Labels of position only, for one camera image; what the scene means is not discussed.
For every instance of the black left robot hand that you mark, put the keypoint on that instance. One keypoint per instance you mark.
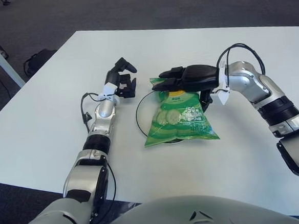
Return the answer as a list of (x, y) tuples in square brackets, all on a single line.
[(127, 86)]

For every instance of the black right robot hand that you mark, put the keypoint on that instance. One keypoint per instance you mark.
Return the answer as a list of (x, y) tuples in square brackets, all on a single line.
[(201, 77)]

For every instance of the green potato chips bag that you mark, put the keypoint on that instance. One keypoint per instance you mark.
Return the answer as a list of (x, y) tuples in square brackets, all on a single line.
[(176, 125)]

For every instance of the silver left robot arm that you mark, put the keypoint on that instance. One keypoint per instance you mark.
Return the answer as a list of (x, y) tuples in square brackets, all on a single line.
[(84, 173)]

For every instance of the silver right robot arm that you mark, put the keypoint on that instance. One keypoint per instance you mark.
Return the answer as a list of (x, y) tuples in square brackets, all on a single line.
[(274, 100)]

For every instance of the white plate with black rim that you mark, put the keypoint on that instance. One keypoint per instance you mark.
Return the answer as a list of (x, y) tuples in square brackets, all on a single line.
[(143, 115)]

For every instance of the black backpack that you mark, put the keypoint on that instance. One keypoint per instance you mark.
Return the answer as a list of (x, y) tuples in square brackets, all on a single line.
[(39, 60)]

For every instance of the white table leg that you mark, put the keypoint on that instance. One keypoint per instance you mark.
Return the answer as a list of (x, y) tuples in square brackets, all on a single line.
[(2, 58)]

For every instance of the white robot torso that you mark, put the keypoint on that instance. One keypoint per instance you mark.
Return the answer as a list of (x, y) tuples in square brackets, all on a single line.
[(172, 215)]

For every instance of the dark chair base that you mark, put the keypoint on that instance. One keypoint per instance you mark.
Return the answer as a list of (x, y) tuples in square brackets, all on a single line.
[(5, 1)]

